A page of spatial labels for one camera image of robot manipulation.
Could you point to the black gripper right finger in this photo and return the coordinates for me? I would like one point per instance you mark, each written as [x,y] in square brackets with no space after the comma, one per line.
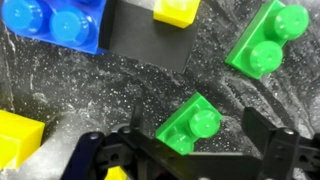
[283,149]

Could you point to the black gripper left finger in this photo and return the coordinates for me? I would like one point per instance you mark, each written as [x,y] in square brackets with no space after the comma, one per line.
[143,158]

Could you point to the green two-stud block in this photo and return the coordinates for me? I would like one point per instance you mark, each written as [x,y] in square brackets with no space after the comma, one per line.
[195,119]

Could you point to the green block at edge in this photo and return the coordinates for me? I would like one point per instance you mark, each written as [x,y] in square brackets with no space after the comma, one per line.
[259,49]

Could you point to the long yellow block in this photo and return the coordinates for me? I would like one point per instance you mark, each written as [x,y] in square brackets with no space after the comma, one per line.
[20,137]

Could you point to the large blue block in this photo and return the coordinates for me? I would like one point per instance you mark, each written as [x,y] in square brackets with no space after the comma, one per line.
[74,24]

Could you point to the small yellow block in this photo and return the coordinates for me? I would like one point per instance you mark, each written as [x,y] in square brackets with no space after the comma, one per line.
[179,13]

